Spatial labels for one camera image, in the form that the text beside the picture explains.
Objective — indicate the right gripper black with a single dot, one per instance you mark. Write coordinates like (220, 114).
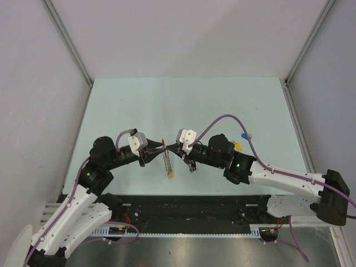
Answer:
(174, 148)

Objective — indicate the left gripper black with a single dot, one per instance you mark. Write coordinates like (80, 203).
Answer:
(149, 156)

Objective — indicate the keyring with chain and tags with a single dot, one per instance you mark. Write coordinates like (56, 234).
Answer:
(167, 162)

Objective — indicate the black key tag with key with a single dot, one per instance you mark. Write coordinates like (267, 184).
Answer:
(192, 166)

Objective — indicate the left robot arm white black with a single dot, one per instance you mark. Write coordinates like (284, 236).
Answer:
(87, 206)

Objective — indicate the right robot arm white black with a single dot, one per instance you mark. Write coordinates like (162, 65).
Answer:
(322, 195)

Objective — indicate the yellow key tag with key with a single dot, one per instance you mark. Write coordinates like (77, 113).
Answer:
(237, 147)

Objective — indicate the blue key tag with key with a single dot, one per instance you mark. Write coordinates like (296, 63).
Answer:
(247, 136)

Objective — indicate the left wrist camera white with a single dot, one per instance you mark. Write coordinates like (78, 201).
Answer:
(137, 142)

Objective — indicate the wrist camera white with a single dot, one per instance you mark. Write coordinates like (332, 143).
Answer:
(186, 137)
(137, 142)

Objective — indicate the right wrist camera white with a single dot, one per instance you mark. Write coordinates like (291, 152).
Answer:
(186, 137)

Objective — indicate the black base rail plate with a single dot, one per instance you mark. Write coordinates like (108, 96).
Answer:
(195, 212)

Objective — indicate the white slotted cable duct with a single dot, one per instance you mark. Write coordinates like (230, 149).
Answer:
(232, 231)

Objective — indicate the left aluminium frame post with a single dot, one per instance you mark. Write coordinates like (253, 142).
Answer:
(67, 40)

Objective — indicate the aluminium frame post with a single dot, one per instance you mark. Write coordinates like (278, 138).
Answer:
(317, 26)
(67, 40)

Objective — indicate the right aluminium frame post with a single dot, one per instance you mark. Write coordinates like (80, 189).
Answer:
(317, 26)

